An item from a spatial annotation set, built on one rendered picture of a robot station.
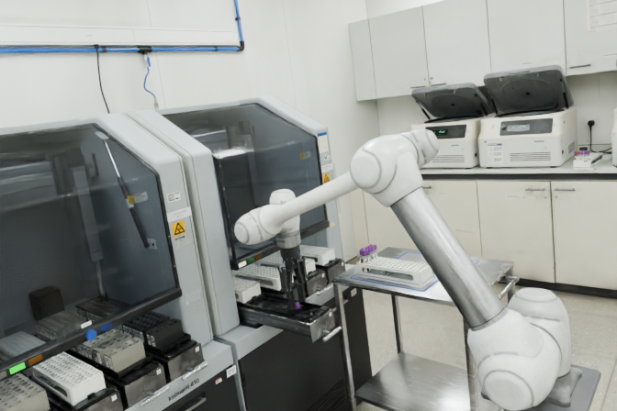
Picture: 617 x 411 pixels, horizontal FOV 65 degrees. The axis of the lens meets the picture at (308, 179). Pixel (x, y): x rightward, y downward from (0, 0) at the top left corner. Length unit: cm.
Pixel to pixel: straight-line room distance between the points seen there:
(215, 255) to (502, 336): 106
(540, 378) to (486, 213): 268
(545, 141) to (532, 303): 232
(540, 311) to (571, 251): 238
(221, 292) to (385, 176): 93
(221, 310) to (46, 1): 178
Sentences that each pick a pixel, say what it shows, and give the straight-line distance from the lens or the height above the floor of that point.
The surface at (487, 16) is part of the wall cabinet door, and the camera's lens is 407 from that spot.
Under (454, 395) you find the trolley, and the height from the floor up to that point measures 28.
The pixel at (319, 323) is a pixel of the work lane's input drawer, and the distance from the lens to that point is 182.
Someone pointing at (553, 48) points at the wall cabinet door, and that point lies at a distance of 392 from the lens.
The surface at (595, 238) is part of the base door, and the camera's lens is 376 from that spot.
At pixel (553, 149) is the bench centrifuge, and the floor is 103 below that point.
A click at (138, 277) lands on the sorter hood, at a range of 170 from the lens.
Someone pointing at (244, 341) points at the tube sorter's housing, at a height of 72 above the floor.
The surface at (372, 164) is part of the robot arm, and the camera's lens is 123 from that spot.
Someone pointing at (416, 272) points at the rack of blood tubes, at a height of 88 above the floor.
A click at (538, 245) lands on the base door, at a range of 385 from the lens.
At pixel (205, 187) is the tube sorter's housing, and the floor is 131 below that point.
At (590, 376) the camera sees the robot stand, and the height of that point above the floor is 70.
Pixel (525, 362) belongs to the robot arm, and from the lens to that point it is 129.
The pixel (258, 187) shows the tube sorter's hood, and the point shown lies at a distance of 200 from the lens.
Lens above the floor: 158
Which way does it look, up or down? 9 degrees down
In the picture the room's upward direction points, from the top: 8 degrees counter-clockwise
